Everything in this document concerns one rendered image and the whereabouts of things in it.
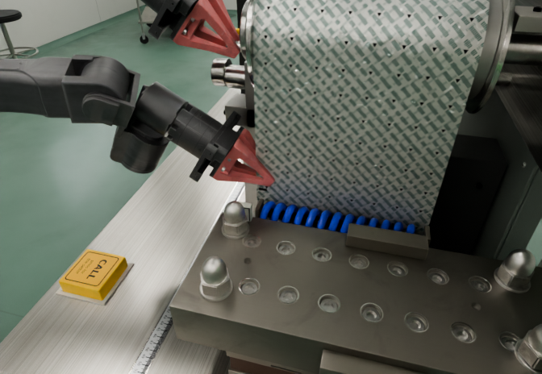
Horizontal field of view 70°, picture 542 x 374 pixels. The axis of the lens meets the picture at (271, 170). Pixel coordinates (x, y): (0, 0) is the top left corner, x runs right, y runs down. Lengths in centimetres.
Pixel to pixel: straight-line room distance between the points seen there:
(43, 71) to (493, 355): 56
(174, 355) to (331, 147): 34
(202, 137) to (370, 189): 23
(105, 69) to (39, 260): 171
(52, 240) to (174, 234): 157
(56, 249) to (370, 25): 195
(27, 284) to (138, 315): 149
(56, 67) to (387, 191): 43
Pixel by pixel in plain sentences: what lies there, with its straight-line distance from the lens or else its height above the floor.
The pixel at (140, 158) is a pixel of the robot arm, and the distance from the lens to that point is 57.
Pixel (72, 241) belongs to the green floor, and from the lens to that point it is 220.
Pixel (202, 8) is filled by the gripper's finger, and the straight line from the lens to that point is 50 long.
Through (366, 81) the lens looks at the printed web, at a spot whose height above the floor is 122.
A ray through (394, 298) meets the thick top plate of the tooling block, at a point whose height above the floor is 103.
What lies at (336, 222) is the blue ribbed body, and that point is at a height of 104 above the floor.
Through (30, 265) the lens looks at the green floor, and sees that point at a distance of 217.
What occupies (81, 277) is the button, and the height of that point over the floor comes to 92.
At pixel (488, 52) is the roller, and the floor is 126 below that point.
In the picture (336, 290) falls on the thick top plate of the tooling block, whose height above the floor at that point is 103.
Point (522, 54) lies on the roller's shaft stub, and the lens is 51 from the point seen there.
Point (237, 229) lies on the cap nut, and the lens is 50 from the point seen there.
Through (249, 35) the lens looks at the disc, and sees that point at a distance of 45.
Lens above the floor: 138
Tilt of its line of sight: 34 degrees down
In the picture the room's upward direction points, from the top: straight up
